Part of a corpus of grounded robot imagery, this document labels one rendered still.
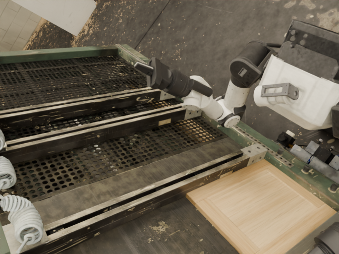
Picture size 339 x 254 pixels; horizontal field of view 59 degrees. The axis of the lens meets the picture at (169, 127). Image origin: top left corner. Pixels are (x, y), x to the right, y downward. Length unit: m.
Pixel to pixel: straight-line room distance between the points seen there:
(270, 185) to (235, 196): 0.19
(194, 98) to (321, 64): 0.42
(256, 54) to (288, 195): 0.59
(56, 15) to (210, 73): 2.64
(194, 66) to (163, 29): 0.73
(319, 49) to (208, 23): 2.28
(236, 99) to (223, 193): 0.38
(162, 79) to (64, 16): 3.88
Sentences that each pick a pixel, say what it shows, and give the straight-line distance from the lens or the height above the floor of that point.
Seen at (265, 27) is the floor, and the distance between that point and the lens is 2.86.
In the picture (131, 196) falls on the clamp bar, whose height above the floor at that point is 1.53.
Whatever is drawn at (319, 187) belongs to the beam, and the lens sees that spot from 1.42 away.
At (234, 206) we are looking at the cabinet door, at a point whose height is 1.20.
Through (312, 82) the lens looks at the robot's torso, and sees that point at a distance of 1.00.
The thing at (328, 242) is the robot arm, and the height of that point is 1.46.
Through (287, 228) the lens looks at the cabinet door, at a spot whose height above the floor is 1.11.
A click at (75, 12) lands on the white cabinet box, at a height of 0.21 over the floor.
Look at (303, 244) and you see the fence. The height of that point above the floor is 1.15.
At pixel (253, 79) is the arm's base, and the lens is 1.12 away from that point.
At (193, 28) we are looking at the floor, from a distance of 3.29.
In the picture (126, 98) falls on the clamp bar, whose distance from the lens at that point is 1.65.
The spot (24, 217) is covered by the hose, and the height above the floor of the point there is 1.89.
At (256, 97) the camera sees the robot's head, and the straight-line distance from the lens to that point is 0.96.
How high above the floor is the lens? 2.27
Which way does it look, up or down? 49 degrees down
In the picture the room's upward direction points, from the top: 69 degrees counter-clockwise
